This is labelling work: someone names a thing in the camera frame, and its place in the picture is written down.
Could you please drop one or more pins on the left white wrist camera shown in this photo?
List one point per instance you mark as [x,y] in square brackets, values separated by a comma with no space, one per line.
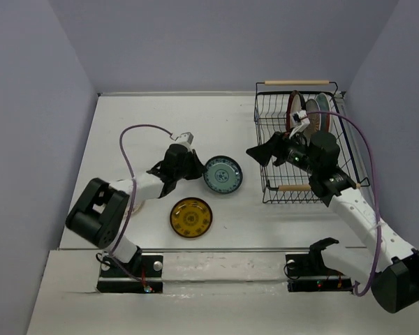
[184,138]

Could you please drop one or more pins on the blue white floral small plate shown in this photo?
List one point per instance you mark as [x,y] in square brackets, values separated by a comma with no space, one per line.
[223,174]

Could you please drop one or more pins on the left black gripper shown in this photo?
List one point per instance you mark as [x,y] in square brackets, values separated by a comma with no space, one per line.
[198,168]

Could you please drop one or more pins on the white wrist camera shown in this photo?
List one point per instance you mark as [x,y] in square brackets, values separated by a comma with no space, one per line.
[301,122]
[184,138]

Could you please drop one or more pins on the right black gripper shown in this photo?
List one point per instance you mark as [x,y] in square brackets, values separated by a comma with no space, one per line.
[276,146]

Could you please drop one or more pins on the yellow black patterned plate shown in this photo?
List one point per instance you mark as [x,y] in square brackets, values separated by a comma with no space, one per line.
[191,218]

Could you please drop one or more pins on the red teal floral plate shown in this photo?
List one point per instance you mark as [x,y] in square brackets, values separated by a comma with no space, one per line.
[324,105]

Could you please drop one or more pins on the white plate orange sunburst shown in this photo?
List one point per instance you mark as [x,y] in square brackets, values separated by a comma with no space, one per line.
[312,108]

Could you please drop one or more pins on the cream translucent plate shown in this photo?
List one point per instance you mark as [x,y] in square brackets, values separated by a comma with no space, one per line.
[137,207]

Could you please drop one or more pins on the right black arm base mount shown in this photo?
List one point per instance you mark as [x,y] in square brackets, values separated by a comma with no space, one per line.
[304,277]

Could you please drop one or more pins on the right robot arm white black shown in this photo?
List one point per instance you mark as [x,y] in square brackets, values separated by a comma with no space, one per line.
[391,270]

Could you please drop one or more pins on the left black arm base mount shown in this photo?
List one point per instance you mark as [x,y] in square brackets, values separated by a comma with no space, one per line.
[147,278]

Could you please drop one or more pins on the black wire dish rack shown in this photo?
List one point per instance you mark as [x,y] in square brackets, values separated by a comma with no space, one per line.
[287,183]

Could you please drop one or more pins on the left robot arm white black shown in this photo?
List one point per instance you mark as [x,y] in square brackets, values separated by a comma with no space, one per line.
[102,212]

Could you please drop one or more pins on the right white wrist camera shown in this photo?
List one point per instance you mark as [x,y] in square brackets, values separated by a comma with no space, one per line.
[301,122]

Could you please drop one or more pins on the dark red rimmed beige plate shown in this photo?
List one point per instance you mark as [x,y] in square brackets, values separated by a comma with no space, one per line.
[296,103]

